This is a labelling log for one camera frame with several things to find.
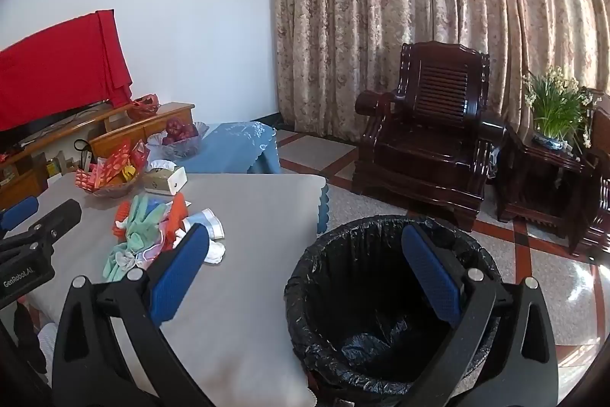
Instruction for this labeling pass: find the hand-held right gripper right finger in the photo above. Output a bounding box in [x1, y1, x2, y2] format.
[401, 225, 559, 407]

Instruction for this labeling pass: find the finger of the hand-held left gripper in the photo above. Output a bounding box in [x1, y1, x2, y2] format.
[26, 198, 83, 246]
[0, 196, 40, 232]

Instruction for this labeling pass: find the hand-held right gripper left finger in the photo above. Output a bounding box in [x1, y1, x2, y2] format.
[51, 223, 215, 407]

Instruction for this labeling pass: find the black lined trash bin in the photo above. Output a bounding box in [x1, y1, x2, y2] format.
[285, 215, 501, 398]

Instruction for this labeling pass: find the blue and white paper cup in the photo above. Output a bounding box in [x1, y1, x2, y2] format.
[183, 208, 226, 242]

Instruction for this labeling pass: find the orange mesh scrubber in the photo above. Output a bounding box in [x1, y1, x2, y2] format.
[112, 192, 191, 246]

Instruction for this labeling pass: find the glass bowl of snacks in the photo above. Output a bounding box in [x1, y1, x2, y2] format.
[74, 159, 151, 199]

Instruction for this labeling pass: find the green crumpled cloth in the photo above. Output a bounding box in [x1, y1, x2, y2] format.
[102, 195, 169, 284]

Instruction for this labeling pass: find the pile of red snack packets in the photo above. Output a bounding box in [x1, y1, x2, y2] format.
[74, 139, 149, 189]

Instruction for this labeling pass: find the white and gold tissue box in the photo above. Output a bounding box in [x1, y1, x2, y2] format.
[143, 166, 188, 195]

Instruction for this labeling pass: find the wooden TV cabinet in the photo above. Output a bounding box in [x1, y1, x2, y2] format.
[0, 102, 196, 199]

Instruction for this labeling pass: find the glass fruit bowl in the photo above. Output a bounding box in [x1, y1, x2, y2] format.
[145, 121, 209, 161]

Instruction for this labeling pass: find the dark wooden armchair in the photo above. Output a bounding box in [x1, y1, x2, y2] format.
[569, 88, 610, 258]
[353, 41, 507, 232]

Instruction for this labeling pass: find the red basket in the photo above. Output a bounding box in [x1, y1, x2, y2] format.
[126, 93, 161, 121]

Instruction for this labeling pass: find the dark wooden side table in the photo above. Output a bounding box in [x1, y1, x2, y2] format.
[493, 121, 599, 239]

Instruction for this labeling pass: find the red cloth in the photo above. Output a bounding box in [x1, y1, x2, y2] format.
[0, 10, 133, 132]

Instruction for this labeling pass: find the potted flowering plant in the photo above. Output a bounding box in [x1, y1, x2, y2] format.
[522, 66, 602, 151]

